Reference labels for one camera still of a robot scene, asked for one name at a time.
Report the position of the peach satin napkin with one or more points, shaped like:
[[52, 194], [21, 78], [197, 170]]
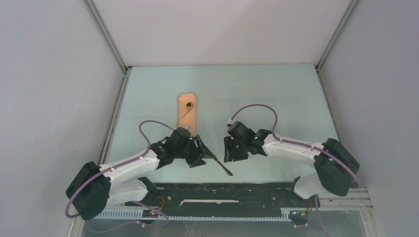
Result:
[[187, 111]]

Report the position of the black table knife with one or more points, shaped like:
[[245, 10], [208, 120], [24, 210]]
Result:
[[217, 162]]

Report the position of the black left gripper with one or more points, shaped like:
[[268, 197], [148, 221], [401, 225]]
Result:
[[197, 151]]

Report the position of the right aluminium corner post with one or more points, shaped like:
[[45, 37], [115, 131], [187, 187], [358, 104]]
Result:
[[338, 31]]

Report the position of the aluminium corner post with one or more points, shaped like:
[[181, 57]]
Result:
[[97, 18], [338, 31]]

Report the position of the grey slotted cable duct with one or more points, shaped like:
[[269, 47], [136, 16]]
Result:
[[147, 214]]

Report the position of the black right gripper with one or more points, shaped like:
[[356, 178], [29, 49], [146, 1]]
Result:
[[230, 153]]

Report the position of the left side aluminium rail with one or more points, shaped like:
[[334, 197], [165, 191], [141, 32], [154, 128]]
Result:
[[109, 131]]

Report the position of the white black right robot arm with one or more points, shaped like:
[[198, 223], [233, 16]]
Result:
[[334, 166]]

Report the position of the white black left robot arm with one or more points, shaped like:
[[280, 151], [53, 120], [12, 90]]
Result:
[[97, 187]]

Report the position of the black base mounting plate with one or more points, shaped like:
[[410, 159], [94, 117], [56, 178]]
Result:
[[274, 194]]

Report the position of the aluminium front frame rail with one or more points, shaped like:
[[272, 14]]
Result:
[[355, 199]]

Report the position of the left aluminium corner post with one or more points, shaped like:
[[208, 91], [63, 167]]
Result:
[[97, 18]]

